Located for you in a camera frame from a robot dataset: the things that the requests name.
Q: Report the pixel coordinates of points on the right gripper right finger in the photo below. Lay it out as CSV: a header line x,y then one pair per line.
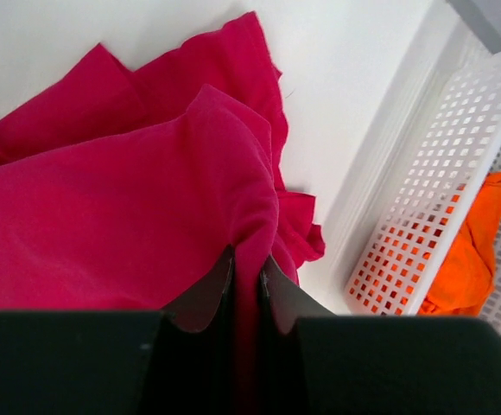
x,y
315,362

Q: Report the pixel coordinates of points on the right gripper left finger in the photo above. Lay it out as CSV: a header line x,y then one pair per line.
x,y
169,361

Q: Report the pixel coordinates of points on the magenta t shirt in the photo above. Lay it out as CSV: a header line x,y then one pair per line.
x,y
119,189

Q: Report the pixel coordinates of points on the orange t shirt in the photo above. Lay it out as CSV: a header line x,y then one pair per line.
x,y
466,259

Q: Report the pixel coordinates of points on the white plastic basket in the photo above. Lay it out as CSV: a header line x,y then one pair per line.
x,y
450,160

